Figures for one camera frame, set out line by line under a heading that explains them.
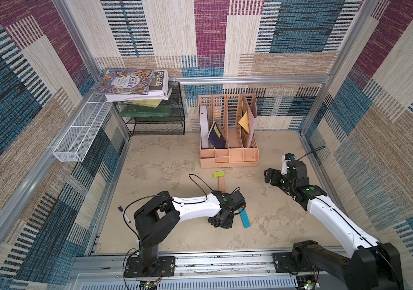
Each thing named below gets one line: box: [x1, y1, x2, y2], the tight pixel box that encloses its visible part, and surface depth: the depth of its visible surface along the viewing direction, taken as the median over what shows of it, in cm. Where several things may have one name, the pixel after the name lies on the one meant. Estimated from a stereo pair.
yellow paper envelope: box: [237, 110, 250, 134], surface depth 93 cm
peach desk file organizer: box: [198, 94, 260, 169], surface depth 106 cm
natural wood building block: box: [217, 176, 226, 193], surface depth 99 cm
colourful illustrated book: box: [94, 68, 155, 95], surface depth 83 cm
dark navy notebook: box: [207, 120, 226, 149], surface depth 107 cm
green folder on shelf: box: [119, 104, 172, 117], surface depth 98 cm
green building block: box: [213, 170, 225, 179], surface depth 102 cm
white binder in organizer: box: [199, 104, 209, 150], surface depth 103 cm
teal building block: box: [238, 207, 252, 229], surface depth 86 cm
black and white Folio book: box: [105, 69, 173, 102], surface depth 83 cm
